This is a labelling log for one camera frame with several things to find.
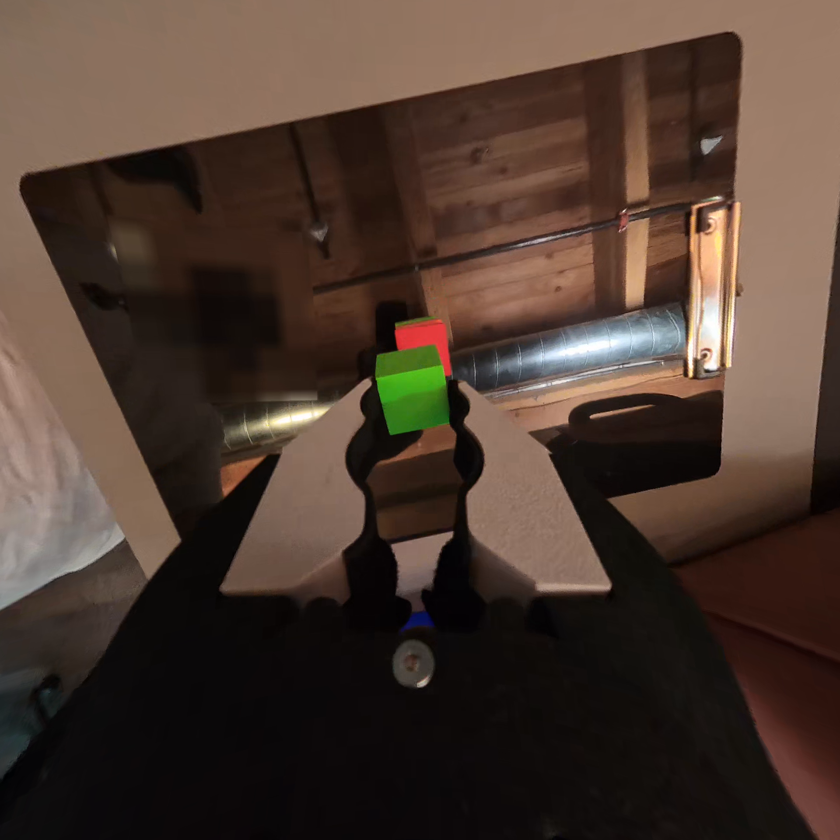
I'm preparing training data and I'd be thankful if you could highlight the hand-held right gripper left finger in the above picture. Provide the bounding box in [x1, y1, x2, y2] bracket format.
[220, 376, 398, 608]

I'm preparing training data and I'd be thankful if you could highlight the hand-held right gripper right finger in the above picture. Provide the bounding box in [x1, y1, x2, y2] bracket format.
[427, 379, 615, 608]

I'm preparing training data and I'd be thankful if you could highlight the green wooden cube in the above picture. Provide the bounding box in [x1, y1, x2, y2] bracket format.
[374, 344, 449, 437]

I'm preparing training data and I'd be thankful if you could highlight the red wooden cube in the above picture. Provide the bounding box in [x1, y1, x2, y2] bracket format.
[394, 316, 454, 379]

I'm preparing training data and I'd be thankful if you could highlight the mirror clipboard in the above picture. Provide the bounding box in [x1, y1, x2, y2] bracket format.
[20, 31, 746, 547]

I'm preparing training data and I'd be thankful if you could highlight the white cloth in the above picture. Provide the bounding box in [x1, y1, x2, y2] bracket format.
[0, 314, 127, 613]

